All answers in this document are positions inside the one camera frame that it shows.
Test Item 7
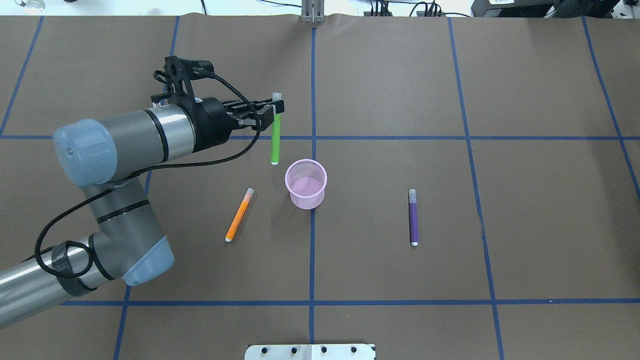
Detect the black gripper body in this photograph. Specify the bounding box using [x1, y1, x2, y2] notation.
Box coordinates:
[189, 96, 238, 153]

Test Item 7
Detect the green highlighter pen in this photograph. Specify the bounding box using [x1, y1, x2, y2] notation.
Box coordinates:
[270, 111, 282, 166]

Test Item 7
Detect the orange highlighter pen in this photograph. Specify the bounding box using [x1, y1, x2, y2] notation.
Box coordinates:
[224, 187, 254, 243]

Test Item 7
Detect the purple marker pen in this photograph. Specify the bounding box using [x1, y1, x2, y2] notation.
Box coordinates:
[407, 188, 419, 247]

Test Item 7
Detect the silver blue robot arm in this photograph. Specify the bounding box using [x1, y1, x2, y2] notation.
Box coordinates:
[1, 97, 285, 328]

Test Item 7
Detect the pink mesh pen holder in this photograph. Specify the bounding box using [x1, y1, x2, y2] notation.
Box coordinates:
[285, 159, 328, 210]

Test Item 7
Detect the black braided cable left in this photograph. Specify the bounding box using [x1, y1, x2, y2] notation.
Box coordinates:
[34, 70, 263, 280]

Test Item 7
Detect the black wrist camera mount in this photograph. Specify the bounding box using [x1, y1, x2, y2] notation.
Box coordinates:
[150, 55, 214, 111]

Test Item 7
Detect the aluminium frame post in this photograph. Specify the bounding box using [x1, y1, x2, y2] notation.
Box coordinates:
[300, 0, 326, 26]

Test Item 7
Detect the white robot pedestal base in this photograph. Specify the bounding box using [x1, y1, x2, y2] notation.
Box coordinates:
[244, 343, 377, 360]

